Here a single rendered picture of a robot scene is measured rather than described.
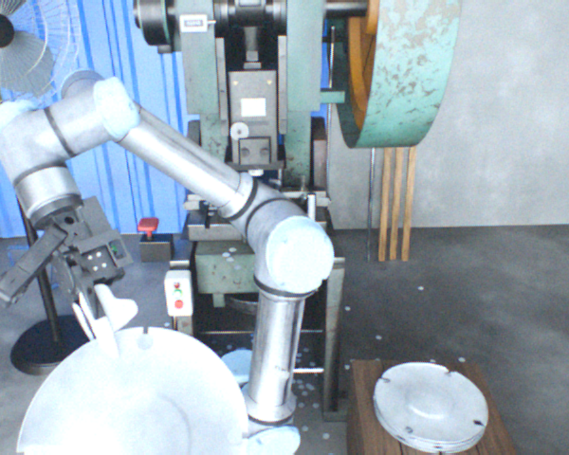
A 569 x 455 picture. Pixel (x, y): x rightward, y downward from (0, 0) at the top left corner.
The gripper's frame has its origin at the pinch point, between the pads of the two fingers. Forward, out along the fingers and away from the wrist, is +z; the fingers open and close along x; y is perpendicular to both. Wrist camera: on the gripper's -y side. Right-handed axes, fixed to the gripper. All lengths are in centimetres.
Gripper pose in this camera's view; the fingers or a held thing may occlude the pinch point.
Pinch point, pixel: (105, 352)
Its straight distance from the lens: 73.0
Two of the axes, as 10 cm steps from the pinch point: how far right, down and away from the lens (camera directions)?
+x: -4.2, 3.8, 8.3
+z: 4.7, 8.7, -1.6
